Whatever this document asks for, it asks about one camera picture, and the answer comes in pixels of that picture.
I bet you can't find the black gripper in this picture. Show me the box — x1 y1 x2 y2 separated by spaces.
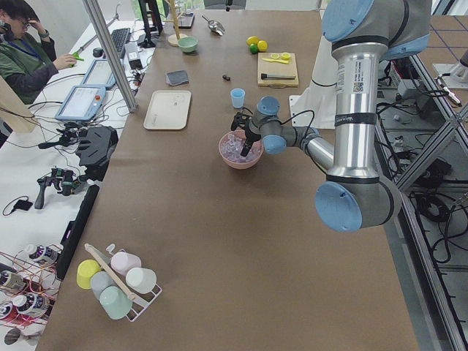
241 124 260 157

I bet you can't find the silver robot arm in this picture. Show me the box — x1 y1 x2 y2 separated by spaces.
232 1 431 232

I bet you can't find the pink bowl of ice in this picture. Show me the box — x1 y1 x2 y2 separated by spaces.
218 129 263 170

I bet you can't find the light blue plastic cup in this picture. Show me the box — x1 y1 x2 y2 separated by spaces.
230 88 246 109

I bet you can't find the metal ice scoop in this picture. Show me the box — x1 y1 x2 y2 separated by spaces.
201 15 225 36

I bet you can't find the wooden cup tree stand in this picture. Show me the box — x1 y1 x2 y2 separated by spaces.
165 0 186 47

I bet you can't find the pink cup on rack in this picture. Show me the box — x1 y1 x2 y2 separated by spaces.
110 252 142 276

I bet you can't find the white cup on rack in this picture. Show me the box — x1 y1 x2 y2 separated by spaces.
125 267 157 294

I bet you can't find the grey cup on rack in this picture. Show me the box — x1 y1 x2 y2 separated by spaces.
90 271 115 300

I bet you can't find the yellow cup on rack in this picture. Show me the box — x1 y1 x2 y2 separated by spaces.
76 259 102 290

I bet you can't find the mint cup on rack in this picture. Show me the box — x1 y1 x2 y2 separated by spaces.
99 286 132 320

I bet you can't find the wooden cutting board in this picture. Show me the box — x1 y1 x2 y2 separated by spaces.
257 53 299 87

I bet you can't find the cream rabbit tray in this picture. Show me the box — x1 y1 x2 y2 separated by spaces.
143 90 192 130

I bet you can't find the yellow plastic knife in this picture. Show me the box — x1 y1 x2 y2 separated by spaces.
261 58 290 64

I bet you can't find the green lime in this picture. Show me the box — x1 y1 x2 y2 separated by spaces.
249 43 259 54

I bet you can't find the grey folded cloth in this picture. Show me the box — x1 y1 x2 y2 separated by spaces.
166 70 189 86

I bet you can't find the yellow lemon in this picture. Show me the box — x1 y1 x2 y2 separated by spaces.
257 40 268 52
246 36 260 46

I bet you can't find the green bowl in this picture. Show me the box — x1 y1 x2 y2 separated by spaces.
178 37 199 53

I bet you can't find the black folded stand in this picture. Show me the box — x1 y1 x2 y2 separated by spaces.
75 126 118 181

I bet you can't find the blue teach pendant far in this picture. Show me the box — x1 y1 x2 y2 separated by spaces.
81 58 116 90

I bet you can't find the blue teach pendant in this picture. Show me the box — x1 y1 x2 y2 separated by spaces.
81 58 116 90
55 85 106 122

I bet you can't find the black keyboard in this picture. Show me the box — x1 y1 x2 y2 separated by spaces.
110 28 131 59

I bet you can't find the blue teach pendant near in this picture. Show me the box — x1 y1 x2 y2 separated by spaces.
55 85 106 122

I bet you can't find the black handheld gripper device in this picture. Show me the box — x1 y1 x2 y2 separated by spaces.
34 167 88 209

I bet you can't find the black long bar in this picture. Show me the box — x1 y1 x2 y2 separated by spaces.
56 185 99 281

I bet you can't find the seated person green vest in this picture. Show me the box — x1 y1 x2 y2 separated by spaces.
1 1 77 105

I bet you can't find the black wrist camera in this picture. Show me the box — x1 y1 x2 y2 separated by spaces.
230 112 252 131

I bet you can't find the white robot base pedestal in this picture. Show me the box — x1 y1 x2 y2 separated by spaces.
290 36 338 129

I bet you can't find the aluminium frame post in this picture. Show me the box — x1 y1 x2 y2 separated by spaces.
83 0 137 113

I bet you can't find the white wire cup rack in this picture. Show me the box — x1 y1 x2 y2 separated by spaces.
84 244 162 322

